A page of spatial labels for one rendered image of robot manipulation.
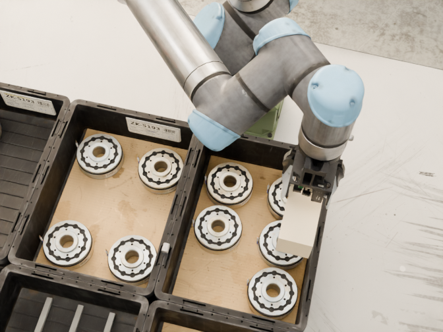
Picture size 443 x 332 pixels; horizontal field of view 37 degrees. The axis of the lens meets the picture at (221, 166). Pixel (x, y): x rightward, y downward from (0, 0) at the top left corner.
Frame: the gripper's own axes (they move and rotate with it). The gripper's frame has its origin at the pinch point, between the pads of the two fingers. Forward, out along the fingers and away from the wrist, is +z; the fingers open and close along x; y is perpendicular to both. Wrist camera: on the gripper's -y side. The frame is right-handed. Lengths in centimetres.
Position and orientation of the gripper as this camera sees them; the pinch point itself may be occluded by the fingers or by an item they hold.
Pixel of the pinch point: (308, 186)
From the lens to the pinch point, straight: 121.7
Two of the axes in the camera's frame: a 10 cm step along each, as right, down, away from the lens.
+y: -2.6, 8.6, -4.5
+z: -0.1, 4.6, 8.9
